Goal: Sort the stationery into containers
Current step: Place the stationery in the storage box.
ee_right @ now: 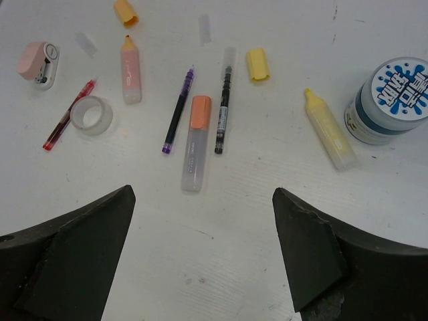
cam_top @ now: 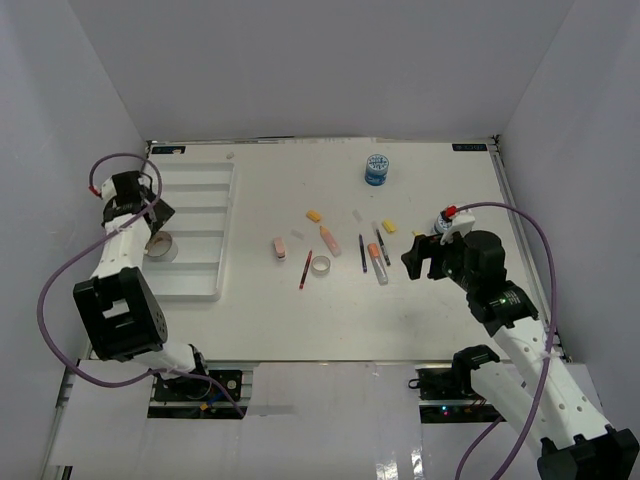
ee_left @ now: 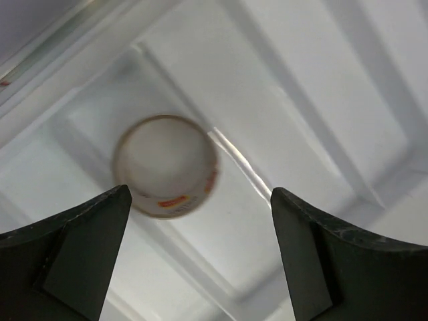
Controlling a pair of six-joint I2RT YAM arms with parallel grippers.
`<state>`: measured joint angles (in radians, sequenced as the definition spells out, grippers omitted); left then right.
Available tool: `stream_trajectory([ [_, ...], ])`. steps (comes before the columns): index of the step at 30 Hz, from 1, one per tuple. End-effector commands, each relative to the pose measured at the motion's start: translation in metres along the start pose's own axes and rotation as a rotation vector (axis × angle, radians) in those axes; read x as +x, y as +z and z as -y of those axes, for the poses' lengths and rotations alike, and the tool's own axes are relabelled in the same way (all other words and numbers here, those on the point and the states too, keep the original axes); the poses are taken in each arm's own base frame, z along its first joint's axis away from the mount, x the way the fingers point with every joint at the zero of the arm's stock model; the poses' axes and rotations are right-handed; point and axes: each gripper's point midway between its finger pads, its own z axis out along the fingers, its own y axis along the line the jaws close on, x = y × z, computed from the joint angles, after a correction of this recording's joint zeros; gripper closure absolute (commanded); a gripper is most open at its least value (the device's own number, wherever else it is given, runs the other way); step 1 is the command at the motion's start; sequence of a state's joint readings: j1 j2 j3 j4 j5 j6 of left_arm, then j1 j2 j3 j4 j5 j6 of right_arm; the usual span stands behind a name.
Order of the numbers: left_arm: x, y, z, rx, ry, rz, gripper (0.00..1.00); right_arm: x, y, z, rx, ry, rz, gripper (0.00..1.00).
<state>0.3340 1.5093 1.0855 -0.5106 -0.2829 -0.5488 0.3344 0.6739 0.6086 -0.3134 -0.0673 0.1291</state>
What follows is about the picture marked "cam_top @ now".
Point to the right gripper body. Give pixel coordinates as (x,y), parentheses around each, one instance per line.
(451,264)

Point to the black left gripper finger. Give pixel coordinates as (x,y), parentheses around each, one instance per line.
(143,181)
(159,216)

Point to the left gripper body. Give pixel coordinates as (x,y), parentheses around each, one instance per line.
(149,200)

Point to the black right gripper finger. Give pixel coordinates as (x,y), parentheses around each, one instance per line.
(442,238)
(413,259)

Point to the blue cleaning gel jar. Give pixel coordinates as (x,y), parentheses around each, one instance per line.
(442,223)
(376,170)

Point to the large clear tape roll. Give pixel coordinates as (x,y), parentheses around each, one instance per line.
(161,248)

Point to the small clear tape roll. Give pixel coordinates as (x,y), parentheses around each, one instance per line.
(320,265)

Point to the red gel pen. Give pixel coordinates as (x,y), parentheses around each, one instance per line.
(306,269)

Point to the pink mini stapler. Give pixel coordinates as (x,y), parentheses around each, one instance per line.
(279,248)

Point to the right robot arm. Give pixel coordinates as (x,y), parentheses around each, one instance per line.
(569,436)

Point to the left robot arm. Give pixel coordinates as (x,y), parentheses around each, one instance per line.
(122,317)

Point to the orange capped highlighter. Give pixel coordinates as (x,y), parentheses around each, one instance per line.
(378,263)

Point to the yellow cap right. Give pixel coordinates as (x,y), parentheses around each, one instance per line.
(389,226)

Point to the yellow cap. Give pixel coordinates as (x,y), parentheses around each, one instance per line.
(314,216)
(389,226)

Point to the black logo sticker left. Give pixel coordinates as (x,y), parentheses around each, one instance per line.
(168,150)

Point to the black logo sticker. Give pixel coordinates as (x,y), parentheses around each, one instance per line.
(168,150)
(469,147)

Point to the black gel pen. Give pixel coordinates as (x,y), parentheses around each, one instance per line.
(381,243)

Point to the white compartment tray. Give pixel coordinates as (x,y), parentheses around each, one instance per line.
(202,196)

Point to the purple gel pen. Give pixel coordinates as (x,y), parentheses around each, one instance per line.
(362,254)

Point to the clear pen cap right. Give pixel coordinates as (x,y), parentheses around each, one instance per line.
(357,215)

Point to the pink highlighter uncapped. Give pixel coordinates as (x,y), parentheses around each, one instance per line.
(330,241)

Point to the black logo sticker right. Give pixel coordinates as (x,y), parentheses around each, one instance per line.
(469,147)

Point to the yellow cap left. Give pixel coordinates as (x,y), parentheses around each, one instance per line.
(314,216)

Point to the aluminium table rail right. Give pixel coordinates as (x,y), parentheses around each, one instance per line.
(539,266)

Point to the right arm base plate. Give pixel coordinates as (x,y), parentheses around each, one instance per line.
(441,402)

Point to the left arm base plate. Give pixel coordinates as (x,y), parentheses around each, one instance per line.
(188,399)

